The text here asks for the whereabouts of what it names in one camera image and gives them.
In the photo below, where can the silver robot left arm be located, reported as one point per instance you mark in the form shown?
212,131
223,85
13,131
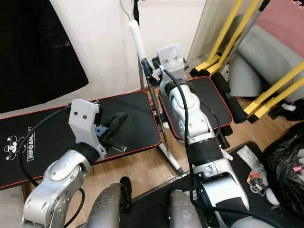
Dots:
57,185

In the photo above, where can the black floor mat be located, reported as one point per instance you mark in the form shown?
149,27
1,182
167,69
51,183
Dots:
147,209

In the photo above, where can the long black logo bench pad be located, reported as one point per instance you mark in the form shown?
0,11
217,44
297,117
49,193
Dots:
145,118

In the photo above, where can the leaning tinted glass panel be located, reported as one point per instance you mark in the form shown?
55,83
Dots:
206,19

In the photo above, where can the black foam bench roller bar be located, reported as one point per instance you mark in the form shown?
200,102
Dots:
235,107

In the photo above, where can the black hanging cloth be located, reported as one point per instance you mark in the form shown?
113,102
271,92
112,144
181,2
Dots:
38,47

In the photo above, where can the silver robot right leg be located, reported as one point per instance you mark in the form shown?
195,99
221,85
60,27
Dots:
185,211

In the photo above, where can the grey padded cushion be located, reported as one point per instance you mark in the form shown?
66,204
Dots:
266,61

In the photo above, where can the white cardboard box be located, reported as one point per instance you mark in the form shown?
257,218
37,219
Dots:
9,211

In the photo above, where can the grey pole with black cap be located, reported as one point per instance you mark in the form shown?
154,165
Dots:
262,4

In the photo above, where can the flat clear plastic package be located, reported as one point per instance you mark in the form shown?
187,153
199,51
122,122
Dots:
249,159

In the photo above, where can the pink foam mat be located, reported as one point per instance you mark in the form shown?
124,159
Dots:
285,21

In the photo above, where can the orange and black item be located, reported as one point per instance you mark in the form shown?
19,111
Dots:
255,183

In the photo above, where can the black garbage bag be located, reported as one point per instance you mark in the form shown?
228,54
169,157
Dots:
282,161

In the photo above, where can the white ball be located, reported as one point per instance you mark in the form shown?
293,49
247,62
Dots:
271,197

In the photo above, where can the small red item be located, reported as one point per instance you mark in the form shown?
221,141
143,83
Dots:
299,168

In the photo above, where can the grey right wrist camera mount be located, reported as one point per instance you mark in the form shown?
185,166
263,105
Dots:
171,59

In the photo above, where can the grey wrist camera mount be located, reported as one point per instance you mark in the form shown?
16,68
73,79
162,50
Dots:
171,59
83,118

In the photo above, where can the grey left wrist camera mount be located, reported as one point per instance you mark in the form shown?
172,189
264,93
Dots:
83,118

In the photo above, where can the yellow metal frame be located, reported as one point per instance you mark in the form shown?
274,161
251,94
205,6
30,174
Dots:
205,65

